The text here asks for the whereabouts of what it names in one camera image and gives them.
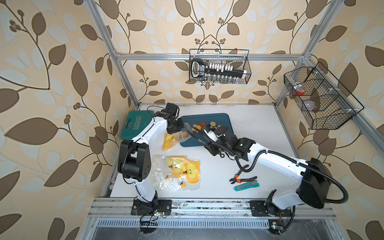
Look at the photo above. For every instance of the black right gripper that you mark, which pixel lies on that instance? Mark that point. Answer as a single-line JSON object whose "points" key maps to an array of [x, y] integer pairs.
{"points": [[210, 146]]}

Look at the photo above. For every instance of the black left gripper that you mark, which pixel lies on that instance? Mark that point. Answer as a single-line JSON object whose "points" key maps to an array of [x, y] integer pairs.
{"points": [[181, 126]]}

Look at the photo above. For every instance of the clear resealable duck bag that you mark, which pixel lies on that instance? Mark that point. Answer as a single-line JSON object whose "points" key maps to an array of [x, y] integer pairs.
{"points": [[170, 140]]}

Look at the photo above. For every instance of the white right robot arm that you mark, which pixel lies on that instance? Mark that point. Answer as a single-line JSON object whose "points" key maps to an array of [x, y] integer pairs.
{"points": [[311, 183]]}

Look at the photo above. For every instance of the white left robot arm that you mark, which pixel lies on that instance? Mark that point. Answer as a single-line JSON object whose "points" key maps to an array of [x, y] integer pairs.
{"points": [[134, 162]]}

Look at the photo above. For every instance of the dark blue tray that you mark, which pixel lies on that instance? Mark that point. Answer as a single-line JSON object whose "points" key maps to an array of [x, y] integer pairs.
{"points": [[221, 119]]}

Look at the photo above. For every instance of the green plastic tool case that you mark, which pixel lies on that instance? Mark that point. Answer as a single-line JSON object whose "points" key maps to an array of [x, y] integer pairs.
{"points": [[136, 122]]}

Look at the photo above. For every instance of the stack of duck bags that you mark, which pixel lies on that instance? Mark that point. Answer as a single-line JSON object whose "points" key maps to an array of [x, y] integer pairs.
{"points": [[175, 173]]}

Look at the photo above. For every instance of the teal utility knife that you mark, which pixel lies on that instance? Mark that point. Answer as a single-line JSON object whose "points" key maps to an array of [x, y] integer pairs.
{"points": [[245, 186]]}

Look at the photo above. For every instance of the black socket set holder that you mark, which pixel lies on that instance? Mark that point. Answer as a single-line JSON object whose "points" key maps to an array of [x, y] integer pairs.
{"points": [[200, 69]]}

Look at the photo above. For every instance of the red item in basket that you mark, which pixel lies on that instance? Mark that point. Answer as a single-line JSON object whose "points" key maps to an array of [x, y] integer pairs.
{"points": [[299, 91]]}

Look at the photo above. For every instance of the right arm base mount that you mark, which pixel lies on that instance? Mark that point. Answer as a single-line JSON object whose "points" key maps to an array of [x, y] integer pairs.
{"points": [[265, 208]]}

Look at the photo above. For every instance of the black wire basket back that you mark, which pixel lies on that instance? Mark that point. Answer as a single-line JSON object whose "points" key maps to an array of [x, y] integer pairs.
{"points": [[239, 59]]}

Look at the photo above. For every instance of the black wire basket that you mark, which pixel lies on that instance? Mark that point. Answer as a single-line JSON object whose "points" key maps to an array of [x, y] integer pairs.
{"points": [[328, 103], [239, 59]]}

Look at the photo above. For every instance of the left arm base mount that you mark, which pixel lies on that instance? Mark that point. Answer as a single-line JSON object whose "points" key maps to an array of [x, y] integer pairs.
{"points": [[150, 212]]}

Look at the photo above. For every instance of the black wire basket right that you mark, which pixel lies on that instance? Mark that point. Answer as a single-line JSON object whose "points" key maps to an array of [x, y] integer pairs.
{"points": [[328, 103]]}

